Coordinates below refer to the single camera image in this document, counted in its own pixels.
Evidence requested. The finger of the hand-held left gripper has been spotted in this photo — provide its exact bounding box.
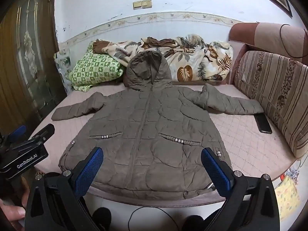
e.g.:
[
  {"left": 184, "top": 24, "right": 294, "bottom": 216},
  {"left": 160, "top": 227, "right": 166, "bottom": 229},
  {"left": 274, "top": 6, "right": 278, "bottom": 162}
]
[
  {"left": 32, "top": 124, "right": 55, "bottom": 145},
  {"left": 8, "top": 125, "right": 27, "bottom": 143}
]

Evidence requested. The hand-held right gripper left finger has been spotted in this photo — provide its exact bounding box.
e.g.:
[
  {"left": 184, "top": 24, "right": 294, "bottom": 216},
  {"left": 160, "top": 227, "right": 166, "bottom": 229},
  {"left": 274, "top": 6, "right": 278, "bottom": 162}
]
[{"left": 25, "top": 146, "right": 104, "bottom": 231}]

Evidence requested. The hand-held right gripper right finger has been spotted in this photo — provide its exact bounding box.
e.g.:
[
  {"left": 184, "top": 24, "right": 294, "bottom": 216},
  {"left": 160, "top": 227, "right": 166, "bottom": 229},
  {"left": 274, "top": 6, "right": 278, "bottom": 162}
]
[{"left": 201, "top": 147, "right": 281, "bottom": 231}]

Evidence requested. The brown hooded puffer jacket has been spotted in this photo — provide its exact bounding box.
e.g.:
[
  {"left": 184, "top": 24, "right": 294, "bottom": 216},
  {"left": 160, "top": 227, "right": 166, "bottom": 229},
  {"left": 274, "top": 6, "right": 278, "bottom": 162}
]
[{"left": 51, "top": 50, "right": 264, "bottom": 201}]

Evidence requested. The person's left hand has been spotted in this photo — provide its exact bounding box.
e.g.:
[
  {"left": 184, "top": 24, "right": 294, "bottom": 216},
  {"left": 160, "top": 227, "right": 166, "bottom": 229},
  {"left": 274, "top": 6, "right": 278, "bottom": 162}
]
[{"left": 0, "top": 188, "right": 30, "bottom": 231}]

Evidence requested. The person's black shoe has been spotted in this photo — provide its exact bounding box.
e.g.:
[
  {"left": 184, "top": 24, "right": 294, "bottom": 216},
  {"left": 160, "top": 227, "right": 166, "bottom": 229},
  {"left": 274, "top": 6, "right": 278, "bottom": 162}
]
[
  {"left": 93, "top": 207, "right": 112, "bottom": 231},
  {"left": 188, "top": 215, "right": 204, "bottom": 231}
]

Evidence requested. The black phone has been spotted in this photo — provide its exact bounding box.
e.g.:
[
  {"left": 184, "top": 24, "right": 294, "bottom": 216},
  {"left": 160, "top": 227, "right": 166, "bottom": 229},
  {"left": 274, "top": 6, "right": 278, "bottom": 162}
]
[{"left": 254, "top": 113, "right": 273, "bottom": 134}]

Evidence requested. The wooden door with glass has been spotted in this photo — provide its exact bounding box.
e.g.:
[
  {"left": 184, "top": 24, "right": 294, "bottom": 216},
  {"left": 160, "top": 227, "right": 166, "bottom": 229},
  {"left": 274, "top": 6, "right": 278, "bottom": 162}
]
[{"left": 0, "top": 0, "right": 59, "bottom": 135}]

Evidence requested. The clear plastic bag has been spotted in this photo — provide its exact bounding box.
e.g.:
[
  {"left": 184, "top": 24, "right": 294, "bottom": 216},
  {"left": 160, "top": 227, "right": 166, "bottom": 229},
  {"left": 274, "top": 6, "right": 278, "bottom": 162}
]
[{"left": 54, "top": 50, "right": 75, "bottom": 94}]

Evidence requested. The yellow patterned cloth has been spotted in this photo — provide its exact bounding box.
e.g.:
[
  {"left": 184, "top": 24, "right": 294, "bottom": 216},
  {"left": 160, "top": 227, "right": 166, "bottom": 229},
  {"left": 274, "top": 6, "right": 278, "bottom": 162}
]
[{"left": 274, "top": 173, "right": 301, "bottom": 219}]

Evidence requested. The green checked pillow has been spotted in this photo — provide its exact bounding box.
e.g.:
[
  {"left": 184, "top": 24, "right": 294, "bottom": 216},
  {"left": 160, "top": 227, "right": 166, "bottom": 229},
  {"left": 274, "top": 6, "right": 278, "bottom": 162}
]
[{"left": 65, "top": 41, "right": 126, "bottom": 92}]

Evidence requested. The striped backrest cushion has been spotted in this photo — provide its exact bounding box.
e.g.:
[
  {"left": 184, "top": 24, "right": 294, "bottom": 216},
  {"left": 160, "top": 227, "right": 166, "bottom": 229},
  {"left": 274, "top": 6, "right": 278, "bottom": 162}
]
[{"left": 234, "top": 50, "right": 308, "bottom": 160}]

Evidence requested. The leaf print blanket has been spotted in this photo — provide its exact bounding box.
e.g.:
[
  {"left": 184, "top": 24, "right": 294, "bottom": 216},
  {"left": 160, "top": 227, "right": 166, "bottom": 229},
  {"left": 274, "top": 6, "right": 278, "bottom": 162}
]
[{"left": 93, "top": 34, "right": 234, "bottom": 85}]

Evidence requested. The brown and pink sofa armrest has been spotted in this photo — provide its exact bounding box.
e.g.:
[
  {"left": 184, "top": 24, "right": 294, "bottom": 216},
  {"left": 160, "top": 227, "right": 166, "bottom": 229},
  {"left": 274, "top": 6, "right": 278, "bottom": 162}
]
[{"left": 228, "top": 22, "right": 308, "bottom": 85}]

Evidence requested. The black floor cable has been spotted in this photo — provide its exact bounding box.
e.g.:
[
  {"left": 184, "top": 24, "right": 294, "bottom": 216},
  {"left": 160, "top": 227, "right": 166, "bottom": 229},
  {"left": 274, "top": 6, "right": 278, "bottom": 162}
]
[{"left": 127, "top": 206, "right": 180, "bottom": 231}]

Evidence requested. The thin black looped cable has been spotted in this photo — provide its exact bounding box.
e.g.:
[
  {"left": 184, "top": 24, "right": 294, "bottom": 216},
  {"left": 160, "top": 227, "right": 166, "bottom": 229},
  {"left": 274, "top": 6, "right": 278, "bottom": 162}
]
[{"left": 279, "top": 24, "right": 308, "bottom": 59}]

